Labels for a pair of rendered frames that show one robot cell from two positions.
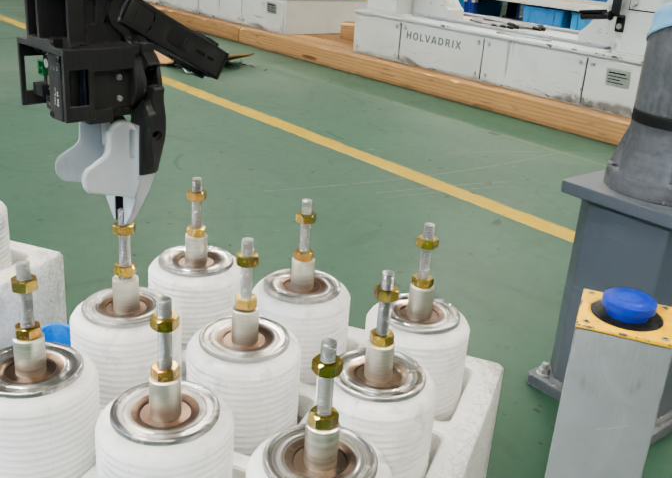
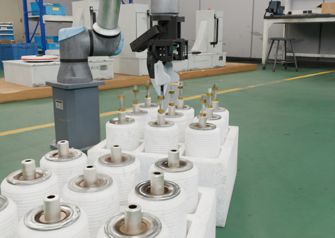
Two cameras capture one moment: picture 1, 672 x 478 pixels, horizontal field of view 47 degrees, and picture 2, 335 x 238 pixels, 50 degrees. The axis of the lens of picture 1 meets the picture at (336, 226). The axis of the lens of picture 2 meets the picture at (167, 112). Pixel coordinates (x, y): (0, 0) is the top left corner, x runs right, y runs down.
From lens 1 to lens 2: 135 cm
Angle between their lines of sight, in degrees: 90
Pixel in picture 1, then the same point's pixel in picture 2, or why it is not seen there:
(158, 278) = (133, 125)
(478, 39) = not seen: outside the picture
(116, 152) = (171, 70)
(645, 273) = (94, 101)
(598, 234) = (80, 97)
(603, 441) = not seen: hidden behind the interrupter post
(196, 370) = (183, 121)
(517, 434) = not seen: hidden behind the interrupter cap
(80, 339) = (175, 131)
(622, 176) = (79, 78)
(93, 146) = (161, 73)
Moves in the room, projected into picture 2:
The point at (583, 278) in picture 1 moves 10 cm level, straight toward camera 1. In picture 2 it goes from (79, 112) to (100, 114)
